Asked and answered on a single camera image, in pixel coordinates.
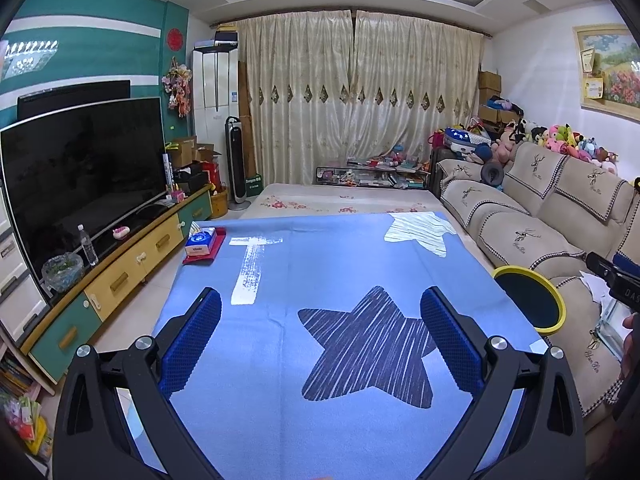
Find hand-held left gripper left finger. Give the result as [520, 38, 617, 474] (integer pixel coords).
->
[52, 287, 223, 480]

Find blue white star bag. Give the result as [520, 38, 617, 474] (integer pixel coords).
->
[442, 127, 481, 153]

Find pile of colourful books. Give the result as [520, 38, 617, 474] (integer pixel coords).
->
[0, 350, 53, 461]

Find glossy wall picture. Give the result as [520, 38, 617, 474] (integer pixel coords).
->
[0, 40, 61, 81]

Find person's right hand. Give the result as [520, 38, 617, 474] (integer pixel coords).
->
[621, 312, 640, 378]

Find clear water bottle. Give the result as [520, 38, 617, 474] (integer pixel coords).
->
[76, 224, 99, 267]

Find beige patterned curtain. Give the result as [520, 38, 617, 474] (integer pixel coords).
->
[235, 10, 357, 186]
[354, 10, 486, 161]

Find cluttered glass low table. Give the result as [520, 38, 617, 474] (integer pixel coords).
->
[314, 157, 432, 191]

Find beige floral floor mat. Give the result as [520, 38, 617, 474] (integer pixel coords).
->
[240, 182, 446, 221]

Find clear plastic bag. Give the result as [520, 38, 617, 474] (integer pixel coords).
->
[597, 295, 640, 361]

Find hanging flower decoration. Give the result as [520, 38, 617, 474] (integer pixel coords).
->
[161, 60, 193, 118]

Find blue tissue pack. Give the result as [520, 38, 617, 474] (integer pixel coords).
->
[185, 227, 217, 257]

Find white drawer unit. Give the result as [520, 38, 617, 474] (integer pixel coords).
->
[0, 205, 48, 346]

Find pink plush doll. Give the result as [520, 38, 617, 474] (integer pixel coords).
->
[492, 132, 518, 163]

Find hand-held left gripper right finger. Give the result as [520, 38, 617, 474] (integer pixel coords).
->
[420, 287, 588, 480]

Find glass bowl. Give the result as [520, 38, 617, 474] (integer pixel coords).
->
[41, 253, 85, 293]

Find yellow-rimmed black trash bin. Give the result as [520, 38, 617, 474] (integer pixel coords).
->
[491, 266, 567, 337]

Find blue star-print tablecloth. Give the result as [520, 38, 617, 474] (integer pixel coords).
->
[120, 211, 548, 480]

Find black bag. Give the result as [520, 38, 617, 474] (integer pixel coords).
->
[175, 170, 208, 196]

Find black tower fan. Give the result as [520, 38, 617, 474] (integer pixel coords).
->
[225, 116, 252, 211]

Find black wall screen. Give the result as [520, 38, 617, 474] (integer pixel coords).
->
[16, 80, 132, 121]

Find large black television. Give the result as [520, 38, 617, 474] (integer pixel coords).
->
[0, 96, 168, 306]

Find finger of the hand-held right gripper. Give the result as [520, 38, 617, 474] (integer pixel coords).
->
[585, 251, 638, 282]

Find row of plush toys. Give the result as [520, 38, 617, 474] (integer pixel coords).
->
[515, 119, 621, 176]

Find open cardboard boxes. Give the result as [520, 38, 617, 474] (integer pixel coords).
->
[170, 136, 221, 168]

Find white paper sheets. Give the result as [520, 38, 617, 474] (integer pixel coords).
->
[580, 270, 613, 306]

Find white standing air conditioner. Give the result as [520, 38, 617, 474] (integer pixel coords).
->
[192, 45, 240, 186]

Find green and yellow television cabinet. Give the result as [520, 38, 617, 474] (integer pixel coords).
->
[20, 184, 213, 383]

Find cardboard box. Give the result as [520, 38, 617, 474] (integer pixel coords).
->
[477, 104, 518, 126]
[478, 71, 502, 106]

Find beige sofa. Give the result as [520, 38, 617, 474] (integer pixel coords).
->
[432, 140, 640, 431]

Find red tray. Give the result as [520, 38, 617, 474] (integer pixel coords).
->
[182, 228, 227, 266]

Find framed flower painting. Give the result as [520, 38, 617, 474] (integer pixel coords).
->
[572, 24, 640, 123]

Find brown cardboard panel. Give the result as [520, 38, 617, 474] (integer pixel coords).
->
[238, 62, 257, 176]

